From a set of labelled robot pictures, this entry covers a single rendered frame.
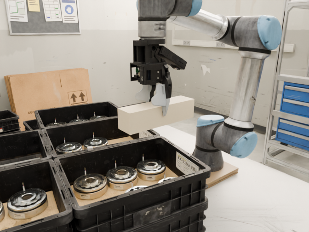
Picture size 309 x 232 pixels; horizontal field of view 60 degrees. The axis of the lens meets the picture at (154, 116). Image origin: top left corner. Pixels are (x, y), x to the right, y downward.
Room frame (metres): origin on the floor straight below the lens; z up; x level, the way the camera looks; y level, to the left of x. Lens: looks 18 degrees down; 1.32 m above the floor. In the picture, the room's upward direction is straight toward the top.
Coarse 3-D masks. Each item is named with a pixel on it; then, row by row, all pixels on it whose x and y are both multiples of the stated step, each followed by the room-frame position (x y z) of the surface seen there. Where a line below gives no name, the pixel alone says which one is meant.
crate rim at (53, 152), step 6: (96, 120) 1.13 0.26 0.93; (102, 120) 1.13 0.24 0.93; (108, 120) 1.15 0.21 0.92; (60, 126) 1.05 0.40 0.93; (66, 126) 1.06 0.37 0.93; (42, 132) 0.99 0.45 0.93; (156, 132) 0.98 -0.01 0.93; (48, 138) 0.92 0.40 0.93; (144, 138) 0.92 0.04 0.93; (48, 144) 0.87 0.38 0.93; (114, 144) 0.87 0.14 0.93; (54, 150) 0.82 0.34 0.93; (84, 150) 0.82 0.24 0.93; (54, 156) 0.77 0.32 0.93; (60, 156) 0.77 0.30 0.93
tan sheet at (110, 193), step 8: (136, 168) 0.87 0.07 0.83; (168, 168) 0.87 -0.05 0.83; (168, 176) 0.82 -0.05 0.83; (176, 176) 0.82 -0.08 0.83; (136, 184) 0.77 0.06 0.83; (144, 184) 0.77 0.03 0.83; (152, 184) 0.77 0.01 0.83; (112, 192) 0.72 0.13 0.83; (120, 192) 0.72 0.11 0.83; (80, 200) 0.68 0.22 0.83; (88, 200) 0.68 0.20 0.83; (96, 200) 0.68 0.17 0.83
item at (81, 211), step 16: (128, 144) 0.87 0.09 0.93; (192, 160) 0.75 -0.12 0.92; (64, 176) 0.65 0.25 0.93; (192, 176) 0.65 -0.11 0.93; (208, 176) 0.68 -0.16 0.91; (128, 192) 0.57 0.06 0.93; (144, 192) 0.58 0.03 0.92; (160, 192) 0.60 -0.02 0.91; (80, 208) 0.51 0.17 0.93; (96, 208) 0.52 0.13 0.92; (112, 208) 0.54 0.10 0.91
